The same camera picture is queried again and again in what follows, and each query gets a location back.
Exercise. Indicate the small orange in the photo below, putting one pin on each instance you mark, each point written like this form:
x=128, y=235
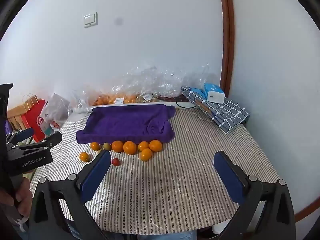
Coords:
x=95, y=146
x=84, y=156

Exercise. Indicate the large orange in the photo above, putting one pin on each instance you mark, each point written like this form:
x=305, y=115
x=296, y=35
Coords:
x=155, y=145
x=129, y=147

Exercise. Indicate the long white board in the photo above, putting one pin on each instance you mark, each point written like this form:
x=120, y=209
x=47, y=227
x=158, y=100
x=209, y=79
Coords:
x=82, y=109

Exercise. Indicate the red paper bag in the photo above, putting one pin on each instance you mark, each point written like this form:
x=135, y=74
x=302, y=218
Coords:
x=33, y=122

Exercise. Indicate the crumpled clear plastic bags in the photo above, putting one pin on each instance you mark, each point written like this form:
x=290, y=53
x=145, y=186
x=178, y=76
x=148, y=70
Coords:
x=160, y=82

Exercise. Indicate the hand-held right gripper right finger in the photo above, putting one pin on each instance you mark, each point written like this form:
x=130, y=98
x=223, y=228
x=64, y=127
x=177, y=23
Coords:
x=228, y=180

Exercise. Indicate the purple towel covered tray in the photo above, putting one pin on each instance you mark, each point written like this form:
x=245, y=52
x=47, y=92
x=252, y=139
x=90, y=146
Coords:
x=125, y=122

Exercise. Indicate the blue flat packet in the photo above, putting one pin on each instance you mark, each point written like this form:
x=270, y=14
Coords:
x=196, y=92

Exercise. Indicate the clear bag of brown fruits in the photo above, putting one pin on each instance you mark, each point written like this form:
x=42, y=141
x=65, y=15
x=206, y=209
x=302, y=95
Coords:
x=147, y=97

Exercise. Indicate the red cherry tomato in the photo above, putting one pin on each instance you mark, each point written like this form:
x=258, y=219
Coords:
x=115, y=162

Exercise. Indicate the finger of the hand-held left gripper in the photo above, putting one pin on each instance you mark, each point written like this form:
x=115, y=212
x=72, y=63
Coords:
x=51, y=141
x=23, y=133

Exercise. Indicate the dark red packet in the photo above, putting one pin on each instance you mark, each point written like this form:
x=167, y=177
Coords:
x=170, y=97

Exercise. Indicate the person's left hand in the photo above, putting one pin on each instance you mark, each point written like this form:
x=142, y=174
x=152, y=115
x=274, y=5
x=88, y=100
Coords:
x=25, y=197

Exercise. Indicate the brown wooden door frame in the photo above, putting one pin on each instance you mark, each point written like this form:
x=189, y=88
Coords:
x=227, y=35
x=308, y=208

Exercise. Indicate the green round fruit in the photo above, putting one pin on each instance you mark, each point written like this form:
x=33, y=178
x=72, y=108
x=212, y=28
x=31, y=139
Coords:
x=107, y=145

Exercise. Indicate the white plastic bag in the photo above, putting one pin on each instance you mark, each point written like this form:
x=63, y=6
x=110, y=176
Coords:
x=56, y=110

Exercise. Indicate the brown wooden stick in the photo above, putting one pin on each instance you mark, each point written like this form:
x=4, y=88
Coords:
x=203, y=107

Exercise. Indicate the brown paper bag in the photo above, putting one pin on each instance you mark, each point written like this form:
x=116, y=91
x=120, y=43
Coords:
x=16, y=116

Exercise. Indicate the blue tissue pack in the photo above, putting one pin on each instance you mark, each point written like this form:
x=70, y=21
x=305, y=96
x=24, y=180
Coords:
x=213, y=93

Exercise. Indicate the white light switch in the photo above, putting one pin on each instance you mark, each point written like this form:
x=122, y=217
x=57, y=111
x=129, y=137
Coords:
x=90, y=20

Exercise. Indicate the blue checked folded cloth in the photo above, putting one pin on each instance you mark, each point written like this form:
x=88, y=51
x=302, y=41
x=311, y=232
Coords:
x=225, y=115

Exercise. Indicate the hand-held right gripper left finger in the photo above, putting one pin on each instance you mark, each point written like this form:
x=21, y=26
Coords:
x=96, y=177

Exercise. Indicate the clear bag of oranges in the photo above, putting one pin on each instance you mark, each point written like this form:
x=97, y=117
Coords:
x=112, y=99

